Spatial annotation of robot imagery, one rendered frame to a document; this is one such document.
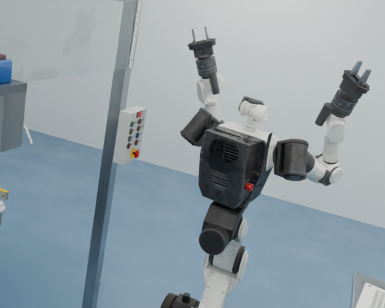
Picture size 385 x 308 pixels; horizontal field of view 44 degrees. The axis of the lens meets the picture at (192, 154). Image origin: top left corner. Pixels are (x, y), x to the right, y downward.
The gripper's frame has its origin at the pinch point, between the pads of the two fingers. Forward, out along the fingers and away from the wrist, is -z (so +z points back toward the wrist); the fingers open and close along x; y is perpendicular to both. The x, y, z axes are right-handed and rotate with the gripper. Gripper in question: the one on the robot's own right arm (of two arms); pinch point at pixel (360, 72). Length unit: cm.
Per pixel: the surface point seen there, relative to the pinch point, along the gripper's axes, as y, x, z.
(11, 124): -119, 24, 34
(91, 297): -82, 18, 154
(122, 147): -67, 48, 74
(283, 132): 151, 165, 191
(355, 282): -12, -54, 54
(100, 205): -76, 40, 105
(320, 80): 174, 172, 135
